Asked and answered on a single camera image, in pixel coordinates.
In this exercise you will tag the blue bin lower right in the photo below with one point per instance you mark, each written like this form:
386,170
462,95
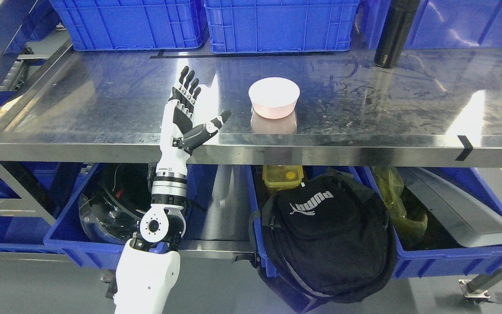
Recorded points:
425,248

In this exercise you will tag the blue crate top middle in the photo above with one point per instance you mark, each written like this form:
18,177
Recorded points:
271,26

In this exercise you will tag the pink plastic bowl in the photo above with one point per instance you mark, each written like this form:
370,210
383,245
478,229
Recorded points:
274,97

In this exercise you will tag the stainless steel table frame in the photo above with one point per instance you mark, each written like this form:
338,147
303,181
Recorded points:
437,108

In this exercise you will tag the blue crate top right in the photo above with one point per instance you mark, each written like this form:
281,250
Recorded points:
438,23

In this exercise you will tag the black puma backpack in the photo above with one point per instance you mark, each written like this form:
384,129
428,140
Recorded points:
378,248

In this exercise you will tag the blue crate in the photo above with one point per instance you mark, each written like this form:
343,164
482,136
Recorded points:
438,23
271,26
126,25

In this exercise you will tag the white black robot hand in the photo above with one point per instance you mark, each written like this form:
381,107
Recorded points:
179,135

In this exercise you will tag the blue bin lower middle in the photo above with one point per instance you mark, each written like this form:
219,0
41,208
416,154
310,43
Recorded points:
307,240

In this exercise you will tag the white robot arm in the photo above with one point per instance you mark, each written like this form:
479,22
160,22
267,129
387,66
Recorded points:
149,265

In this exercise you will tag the yellow green plastic bag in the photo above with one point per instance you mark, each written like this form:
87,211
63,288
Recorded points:
399,200

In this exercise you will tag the blue bin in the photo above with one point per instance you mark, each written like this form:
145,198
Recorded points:
307,240
425,248
102,251

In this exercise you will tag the black helmet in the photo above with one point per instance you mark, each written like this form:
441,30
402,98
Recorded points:
114,201

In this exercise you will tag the blue bin lower left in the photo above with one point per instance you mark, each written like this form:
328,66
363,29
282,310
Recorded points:
102,251

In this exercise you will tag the blue crate top left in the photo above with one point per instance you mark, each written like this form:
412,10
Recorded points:
126,25

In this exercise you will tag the grey plastic panel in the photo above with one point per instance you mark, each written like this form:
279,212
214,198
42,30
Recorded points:
469,221

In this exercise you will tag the black thermos bottle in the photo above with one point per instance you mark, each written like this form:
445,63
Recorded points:
395,31

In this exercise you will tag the yellow plastic container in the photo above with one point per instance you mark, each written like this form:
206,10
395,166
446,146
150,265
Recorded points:
282,176

